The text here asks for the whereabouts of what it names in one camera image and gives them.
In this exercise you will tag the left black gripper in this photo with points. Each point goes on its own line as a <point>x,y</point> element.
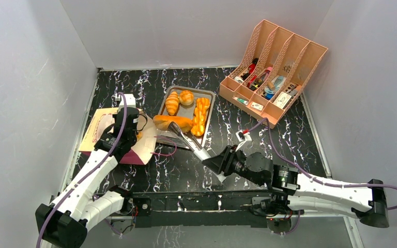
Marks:
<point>115,116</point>

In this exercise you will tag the silver metal tray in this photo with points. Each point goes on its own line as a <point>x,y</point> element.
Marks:
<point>188,112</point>

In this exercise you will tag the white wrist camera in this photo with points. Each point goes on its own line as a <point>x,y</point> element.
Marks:
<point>244,139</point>
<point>128,100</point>

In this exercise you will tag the long fake twisted bread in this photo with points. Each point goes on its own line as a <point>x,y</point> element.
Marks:
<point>200,116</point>

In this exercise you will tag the pink capped dark bottle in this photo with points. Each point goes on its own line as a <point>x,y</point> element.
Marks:
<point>257,81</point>

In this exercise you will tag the small white packet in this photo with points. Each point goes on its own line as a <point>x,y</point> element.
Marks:
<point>257,106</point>

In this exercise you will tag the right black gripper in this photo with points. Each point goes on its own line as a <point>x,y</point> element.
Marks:
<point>224,162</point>

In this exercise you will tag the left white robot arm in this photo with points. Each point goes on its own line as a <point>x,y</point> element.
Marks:
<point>66,221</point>

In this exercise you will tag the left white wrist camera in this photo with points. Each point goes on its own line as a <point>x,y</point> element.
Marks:
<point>128,100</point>

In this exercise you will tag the pink paper bag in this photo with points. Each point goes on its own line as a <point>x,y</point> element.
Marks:
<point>140,153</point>

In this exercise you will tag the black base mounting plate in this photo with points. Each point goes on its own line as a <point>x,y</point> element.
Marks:
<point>254,208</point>

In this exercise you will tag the small green white tube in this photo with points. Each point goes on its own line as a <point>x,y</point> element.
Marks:
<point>241,100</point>

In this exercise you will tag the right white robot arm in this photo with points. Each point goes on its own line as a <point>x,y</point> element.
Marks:
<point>292,192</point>

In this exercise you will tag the round orange fake bun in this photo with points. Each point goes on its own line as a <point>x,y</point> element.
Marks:
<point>186,98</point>

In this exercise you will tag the white label card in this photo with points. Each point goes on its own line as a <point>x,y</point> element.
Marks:
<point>282,100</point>

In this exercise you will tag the pink desk file organizer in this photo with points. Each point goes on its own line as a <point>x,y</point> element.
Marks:
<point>289,54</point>

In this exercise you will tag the blue tape roll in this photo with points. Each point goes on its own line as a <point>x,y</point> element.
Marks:
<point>277,83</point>

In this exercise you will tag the orange fake croissant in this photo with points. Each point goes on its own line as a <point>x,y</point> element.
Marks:
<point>172,103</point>

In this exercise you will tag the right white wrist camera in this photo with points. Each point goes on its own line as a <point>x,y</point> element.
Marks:
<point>244,139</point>

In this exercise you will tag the red black bottle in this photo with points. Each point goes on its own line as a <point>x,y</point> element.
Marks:
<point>249,69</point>

